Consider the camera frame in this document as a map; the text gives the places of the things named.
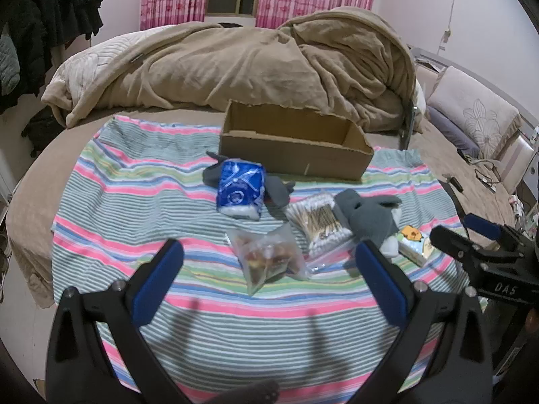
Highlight striped cloth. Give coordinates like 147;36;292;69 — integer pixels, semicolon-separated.
51;115;469;404

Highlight grey quilted garment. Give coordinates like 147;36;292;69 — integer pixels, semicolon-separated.
0;34;21;95

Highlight black charging cable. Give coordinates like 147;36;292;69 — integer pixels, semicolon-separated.
463;151;504;192

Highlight grey sock with dotted sole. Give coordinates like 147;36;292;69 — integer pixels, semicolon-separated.
203;150;296;208

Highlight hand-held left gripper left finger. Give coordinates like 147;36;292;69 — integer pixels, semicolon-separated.
45;238;190;404

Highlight black hanging clothes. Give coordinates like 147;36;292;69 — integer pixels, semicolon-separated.
0;0;104;114

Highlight white pillow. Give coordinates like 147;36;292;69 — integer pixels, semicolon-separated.
414;79;427;115
41;25;180;112

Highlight blue tissue pack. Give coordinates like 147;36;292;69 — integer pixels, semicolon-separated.
216;160;267;220

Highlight black bag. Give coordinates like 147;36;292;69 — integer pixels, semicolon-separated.
21;108;65;157

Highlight beige fleece blanket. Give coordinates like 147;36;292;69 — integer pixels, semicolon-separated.
63;6;417;132

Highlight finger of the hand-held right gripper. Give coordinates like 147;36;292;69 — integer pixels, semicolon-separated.
462;214;529;245
430;224;491;272

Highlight beige flower pillow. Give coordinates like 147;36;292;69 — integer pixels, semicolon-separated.
425;65;523;161

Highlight grey sock with white cuff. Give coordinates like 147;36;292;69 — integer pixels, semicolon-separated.
335;189;402;258

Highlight yellow cartoon tissue pack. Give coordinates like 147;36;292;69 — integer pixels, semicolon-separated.
398;225;443;267

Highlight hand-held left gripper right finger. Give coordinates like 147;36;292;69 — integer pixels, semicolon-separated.
355;239;494;404

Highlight cotton swab pack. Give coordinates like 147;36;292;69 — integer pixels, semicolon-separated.
286;191;358;273

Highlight purple grey pillow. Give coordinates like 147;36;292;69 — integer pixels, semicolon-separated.
425;105;481;158

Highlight clear snack bag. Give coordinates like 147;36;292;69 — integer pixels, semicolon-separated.
226;223;312;296

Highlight cardboard box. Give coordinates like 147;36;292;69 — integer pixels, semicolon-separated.
219;100;375;182

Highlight white wall wire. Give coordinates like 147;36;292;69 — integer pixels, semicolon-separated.
438;0;461;51

